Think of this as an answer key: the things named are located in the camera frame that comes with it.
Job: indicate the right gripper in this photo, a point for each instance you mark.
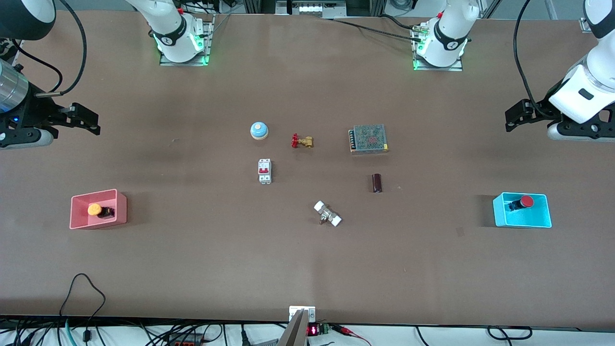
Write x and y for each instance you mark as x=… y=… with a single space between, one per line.
x=39 y=111

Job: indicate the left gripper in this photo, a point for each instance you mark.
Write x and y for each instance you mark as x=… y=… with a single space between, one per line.
x=542 y=106

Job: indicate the yellow push button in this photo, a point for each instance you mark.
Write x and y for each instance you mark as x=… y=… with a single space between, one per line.
x=94 y=209

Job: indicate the red push button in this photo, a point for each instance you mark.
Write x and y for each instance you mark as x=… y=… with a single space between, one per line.
x=527 y=201

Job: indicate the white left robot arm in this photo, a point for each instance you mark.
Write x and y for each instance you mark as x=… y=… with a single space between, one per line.
x=451 y=29

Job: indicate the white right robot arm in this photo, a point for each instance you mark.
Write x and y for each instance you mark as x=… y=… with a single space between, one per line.
x=170 y=29

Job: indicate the pink plastic bin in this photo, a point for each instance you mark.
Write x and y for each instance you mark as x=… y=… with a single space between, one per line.
x=117 y=216

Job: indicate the cyan plastic bin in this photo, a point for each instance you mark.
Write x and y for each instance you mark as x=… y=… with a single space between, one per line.
x=509 y=218

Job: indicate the metal mesh power supply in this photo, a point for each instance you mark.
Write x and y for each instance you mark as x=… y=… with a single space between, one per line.
x=370 y=139

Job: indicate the dark brown capacitor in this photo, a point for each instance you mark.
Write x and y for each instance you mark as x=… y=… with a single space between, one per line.
x=377 y=183

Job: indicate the blue dome buzzer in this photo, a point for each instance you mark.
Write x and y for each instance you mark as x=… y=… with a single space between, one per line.
x=259 y=129

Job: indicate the white circuit breaker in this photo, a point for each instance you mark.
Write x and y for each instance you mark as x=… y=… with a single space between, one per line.
x=264 y=178

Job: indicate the metal valve white caps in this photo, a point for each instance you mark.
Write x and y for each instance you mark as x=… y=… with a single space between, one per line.
x=326 y=214

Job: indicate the grey control box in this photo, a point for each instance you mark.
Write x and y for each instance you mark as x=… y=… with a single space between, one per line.
x=312 y=8

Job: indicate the red clip lead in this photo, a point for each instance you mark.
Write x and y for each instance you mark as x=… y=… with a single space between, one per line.
x=350 y=331

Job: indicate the red digit display module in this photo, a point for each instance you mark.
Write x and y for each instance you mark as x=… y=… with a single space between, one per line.
x=313 y=330

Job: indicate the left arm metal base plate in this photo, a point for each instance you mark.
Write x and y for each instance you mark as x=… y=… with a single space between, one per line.
x=437 y=68

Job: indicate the metal table corner bracket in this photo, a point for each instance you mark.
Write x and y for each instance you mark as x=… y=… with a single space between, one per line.
x=586 y=25

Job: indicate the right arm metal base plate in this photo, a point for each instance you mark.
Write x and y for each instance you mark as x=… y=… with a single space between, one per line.
x=185 y=63

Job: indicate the white mount bracket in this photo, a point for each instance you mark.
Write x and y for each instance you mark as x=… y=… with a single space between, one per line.
x=310 y=313

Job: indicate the grey camera mount pole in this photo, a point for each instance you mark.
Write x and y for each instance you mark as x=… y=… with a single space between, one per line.
x=295 y=331

